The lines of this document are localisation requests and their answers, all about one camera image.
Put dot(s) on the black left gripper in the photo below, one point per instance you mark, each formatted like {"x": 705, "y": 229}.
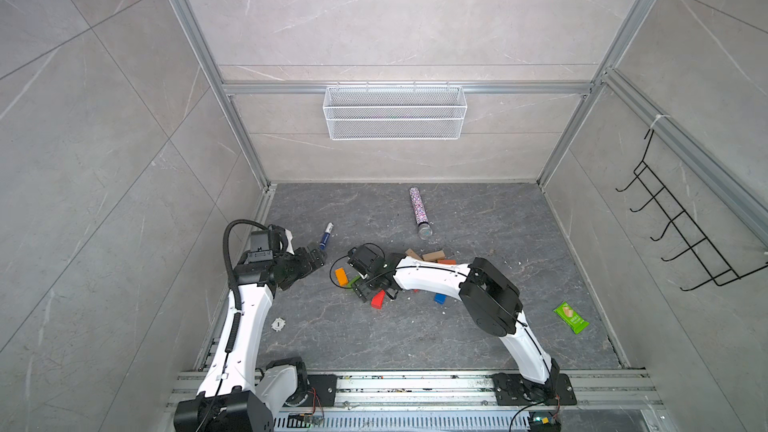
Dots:
{"x": 305, "y": 266}

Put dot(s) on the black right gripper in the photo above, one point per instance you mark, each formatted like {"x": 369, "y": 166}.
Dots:
{"x": 361, "y": 290}

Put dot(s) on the natural wood block 29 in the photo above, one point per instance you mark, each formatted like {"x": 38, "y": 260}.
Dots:
{"x": 434, "y": 256}

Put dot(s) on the natural wood block 31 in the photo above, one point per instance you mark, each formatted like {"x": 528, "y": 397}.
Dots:
{"x": 411, "y": 253}

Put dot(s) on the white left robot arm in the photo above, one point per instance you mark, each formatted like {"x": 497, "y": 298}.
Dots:
{"x": 235, "y": 394}

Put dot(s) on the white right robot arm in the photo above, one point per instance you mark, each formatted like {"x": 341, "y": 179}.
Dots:
{"x": 490, "y": 298}

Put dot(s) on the red long block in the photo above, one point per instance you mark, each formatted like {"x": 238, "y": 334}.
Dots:
{"x": 378, "y": 300}

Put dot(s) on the orange yellow block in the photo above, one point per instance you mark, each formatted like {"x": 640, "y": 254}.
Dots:
{"x": 341, "y": 277}

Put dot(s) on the blue white marker pen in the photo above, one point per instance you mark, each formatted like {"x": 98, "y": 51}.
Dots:
{"x": 326, "y": 236}

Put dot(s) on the purple glitter microphone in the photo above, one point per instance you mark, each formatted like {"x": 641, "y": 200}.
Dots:
{"x": 421, "y": 218}

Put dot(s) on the green snack packet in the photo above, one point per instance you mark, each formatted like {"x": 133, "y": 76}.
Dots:
{"x": 572, "y": 318}

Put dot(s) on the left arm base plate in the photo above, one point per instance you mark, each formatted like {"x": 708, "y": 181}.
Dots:
{"x": 317, "y": 390}

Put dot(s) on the white wire mesh basket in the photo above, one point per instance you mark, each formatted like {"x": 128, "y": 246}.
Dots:
{"x": 359, "y": 113}

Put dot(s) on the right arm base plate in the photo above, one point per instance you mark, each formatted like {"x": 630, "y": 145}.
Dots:
{"x": 514, "y": 390}

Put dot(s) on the aluminium mounting rail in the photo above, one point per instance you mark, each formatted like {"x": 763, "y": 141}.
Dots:
{"x": 463, "y": 400}

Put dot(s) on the black wire hook rack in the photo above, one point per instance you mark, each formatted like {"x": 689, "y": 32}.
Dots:
{"x": 677, "y": 218}

